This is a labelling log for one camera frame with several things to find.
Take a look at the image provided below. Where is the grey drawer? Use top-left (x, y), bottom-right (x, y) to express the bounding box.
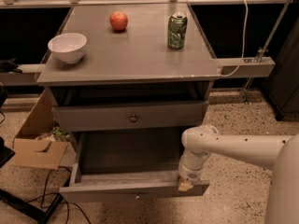
top-left (52, 101), bottom-right (208, 132)
top-left (60, 128), bottom-right (209, 203)

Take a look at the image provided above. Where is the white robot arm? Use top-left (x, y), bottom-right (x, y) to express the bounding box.
top-left (178, 125), bottom-right (299, 224)

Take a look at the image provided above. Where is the black floor cable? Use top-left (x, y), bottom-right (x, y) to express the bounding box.
top-left (27, 165), bottom-right (93, 224)

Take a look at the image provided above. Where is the grey drawer cabinet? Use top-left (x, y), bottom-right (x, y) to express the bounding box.
top-left (36, 2), bottom-right (221, 173)

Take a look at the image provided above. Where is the cardboard box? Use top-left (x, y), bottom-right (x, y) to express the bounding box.
top-left (13, 92), bottom-right (76, 169)

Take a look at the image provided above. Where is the grey top drawer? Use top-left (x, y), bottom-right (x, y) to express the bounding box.
top-left (52, 101), bottom-right (208, 132)

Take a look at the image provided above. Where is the red apple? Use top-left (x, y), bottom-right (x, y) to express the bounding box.
top-left (109, 11), bottom-right (128, 31)

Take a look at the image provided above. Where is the white cable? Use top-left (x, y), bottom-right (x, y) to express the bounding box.
top-left (219, 0), bottom-right (249, 78)

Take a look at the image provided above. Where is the white bowl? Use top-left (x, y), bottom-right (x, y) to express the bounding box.
top-left (48, 33), bottom-right (87, 63)

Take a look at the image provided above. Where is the black object at left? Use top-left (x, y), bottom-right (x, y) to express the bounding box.
top-left (0, 58), bottom-right (21, 73)

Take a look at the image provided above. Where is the green soda can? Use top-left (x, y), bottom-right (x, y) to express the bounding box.
top-left (167, 12), bottom-right (188, 49)

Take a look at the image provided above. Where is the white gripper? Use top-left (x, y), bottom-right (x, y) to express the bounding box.
top-left (178, 155), bottom-right (206, 192)

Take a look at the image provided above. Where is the black stand base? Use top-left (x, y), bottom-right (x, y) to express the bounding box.
top-left (0, 189), bottom-right (63, 224)

